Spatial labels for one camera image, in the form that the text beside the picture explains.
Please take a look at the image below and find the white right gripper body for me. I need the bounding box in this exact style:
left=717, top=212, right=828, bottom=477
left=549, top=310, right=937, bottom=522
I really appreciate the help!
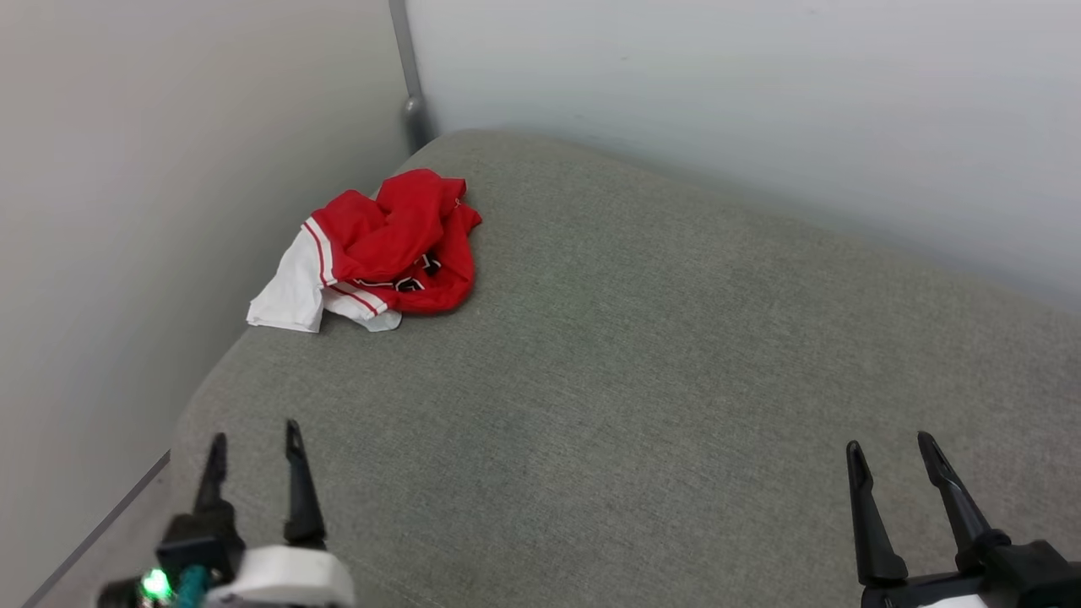
left=860, top=573, right=993, bottom=608

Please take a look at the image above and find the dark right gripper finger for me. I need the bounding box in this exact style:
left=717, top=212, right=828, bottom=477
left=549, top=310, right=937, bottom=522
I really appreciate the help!
left=917, top=432, right=1012, bottom=575
left=846, top=440, right=909, bottom=588

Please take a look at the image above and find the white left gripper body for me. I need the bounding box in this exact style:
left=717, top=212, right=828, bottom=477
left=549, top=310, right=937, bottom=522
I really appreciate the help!
left=205, top=545, right=357, bottom=608

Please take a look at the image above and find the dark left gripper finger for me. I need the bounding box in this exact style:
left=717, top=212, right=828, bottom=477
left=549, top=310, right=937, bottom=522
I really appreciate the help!
left=283, top=419, right=328, bottom=548
left=194, top=432, right=236, bottom=516

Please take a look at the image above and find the red and white basketball jersey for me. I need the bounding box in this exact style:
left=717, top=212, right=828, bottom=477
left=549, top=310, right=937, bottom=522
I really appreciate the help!
left=247, top=168, right=483, bottom=333

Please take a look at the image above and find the grey metal pipe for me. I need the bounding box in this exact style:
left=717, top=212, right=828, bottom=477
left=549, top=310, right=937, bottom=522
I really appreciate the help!
left=388, top=0, right=433, bottom=155

